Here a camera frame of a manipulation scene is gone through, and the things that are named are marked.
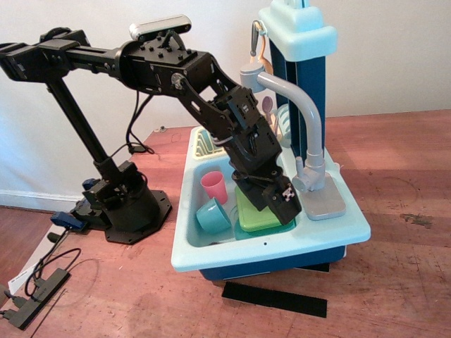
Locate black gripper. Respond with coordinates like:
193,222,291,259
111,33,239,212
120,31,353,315
225,118,302,225

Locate grey faucet lever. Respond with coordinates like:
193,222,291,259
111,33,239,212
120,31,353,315
295,156,304,179

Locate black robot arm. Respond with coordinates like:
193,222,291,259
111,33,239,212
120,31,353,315
1,27,302,244

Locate green plastic plate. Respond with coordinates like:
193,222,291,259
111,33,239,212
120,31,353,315
235,187,282,232

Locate teal plastic plate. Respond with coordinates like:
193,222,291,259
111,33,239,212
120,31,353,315
234,220,297,240

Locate grey toy faucet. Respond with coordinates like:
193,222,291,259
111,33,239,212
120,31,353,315
240,63,346,220

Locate pink plastic tumbler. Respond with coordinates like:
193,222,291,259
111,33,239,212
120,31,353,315
200,170,228,204

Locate teal plastic cup lying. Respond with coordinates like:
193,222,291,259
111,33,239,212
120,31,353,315
196,197,231,234

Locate cream dish rack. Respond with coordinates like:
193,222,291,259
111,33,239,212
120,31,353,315
193,127,226,161

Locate light blue toy plates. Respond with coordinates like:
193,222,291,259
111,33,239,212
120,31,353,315
275,104,291,148

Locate purple toy spoon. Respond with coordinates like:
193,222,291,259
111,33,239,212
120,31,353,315
261,96,273,125

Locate black velcro strip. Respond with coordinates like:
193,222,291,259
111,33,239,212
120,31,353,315
222,282,328,318

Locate orange hanging utensil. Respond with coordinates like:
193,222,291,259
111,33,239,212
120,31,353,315
250,36,273,75

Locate light blue toy sink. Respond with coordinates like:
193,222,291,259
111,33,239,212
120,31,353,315
171,1,371,280

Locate grey hanging utensil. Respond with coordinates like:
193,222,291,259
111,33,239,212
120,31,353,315
249,20,261,57

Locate black usb hub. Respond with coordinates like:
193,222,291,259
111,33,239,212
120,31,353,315
3,268,70,330

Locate black camera cable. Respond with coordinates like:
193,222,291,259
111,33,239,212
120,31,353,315
109,93,156,159

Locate silver depth camera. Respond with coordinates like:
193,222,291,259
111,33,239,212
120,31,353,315
129,14,192,42

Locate blue cable connector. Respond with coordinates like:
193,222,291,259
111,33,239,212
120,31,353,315
50,211,87,232

